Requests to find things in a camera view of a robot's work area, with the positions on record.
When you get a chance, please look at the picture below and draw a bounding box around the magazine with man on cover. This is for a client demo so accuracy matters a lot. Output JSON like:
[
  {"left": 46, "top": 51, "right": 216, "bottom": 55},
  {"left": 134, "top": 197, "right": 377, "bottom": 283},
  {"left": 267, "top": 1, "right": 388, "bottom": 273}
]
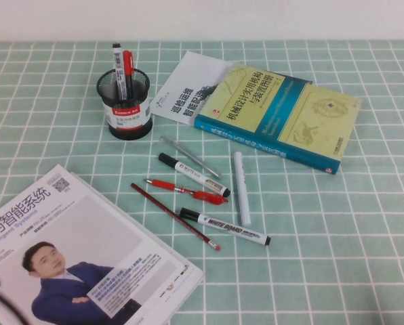
[{"left": 0, "top": 164, "right": 205, "bottom": 325}]

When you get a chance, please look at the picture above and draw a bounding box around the dark red pencil with eraser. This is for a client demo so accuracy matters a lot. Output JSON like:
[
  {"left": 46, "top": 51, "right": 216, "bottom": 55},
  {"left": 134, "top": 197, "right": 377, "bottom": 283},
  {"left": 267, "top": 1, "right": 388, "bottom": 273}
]
[{"left": 130, "top": 182, "right": 222, "bottom": 252}]

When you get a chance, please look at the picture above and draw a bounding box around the grey slim pen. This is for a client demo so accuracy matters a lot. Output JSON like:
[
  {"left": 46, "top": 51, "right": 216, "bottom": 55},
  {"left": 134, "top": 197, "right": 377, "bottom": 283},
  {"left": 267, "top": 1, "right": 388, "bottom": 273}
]
[{"left": 160, "top": 135, "right": 224, "bottom": 179}]

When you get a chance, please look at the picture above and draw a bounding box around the white marker with barcode label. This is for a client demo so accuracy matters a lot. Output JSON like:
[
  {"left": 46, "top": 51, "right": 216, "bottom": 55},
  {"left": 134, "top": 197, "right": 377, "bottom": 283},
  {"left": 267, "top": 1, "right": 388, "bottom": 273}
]
[{"left": 112, "top": 43, "right": 129, "bottom": 102}]

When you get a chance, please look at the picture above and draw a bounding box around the red gel pen with clip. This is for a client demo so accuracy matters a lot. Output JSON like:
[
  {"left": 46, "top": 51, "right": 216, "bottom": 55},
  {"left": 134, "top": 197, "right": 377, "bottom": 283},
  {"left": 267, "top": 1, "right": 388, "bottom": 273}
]
[{"left": 144, "top": 178, "right": 230, "bottom": 206}]

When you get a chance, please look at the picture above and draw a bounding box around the white paint marker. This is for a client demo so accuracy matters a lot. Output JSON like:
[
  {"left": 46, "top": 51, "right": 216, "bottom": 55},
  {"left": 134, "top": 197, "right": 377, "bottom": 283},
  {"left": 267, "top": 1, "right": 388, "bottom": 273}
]
[{"left": 233, "top": 151, "right": 252, "bottom": 227}]

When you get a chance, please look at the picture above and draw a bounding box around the whiteboard marker with brown label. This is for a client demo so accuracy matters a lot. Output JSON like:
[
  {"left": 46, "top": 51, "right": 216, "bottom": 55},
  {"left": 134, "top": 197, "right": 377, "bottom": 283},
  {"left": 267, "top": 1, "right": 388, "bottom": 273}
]
[{"left": 157, "top": 152, "right": 232, "bottom": 198}]

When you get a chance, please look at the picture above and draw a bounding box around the white booklet with black print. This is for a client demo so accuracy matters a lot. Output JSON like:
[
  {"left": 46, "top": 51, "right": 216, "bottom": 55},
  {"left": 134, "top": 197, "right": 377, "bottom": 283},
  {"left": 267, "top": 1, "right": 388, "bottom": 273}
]
[{"left": 150, "top": 50, "right": 233, "bottom": 127}]

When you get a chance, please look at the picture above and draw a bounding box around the whiteboard marker with bold print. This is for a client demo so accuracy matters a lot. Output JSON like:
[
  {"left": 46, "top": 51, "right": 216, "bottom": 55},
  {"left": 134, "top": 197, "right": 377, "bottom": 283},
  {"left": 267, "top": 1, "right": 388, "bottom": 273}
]
[{"left": 179, "top": 207, "right": 272, "bottom": 246}]

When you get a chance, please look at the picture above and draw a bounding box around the red capped pen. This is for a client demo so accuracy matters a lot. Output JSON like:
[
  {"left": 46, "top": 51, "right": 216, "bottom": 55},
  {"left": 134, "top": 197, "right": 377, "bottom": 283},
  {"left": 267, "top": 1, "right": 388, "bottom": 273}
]
[{"left": 122, "top": 50, "right": 135, "bottom": 101}]

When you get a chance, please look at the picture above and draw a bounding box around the black mesh pen holder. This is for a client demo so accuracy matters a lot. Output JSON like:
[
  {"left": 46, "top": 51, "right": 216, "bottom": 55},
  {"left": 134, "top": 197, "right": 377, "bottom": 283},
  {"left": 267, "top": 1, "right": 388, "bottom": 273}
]
[{"left": 98, "top": 67, "right": 155, "bottom": 141}]

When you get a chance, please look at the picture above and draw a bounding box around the thin white magazine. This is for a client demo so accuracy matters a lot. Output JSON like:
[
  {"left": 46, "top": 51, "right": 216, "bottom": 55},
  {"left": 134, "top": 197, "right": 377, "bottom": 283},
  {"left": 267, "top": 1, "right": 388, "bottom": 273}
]
[{"left": 69, "top": 171, "right": 205, "bottom": 322}]

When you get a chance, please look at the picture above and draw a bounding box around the yellow and teal hardcover book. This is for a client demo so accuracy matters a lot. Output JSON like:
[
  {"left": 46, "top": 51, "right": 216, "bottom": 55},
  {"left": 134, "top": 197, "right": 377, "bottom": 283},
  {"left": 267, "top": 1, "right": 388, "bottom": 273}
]
[{"left": 193, "top": 64, "right": 363, "bottom": 175}]

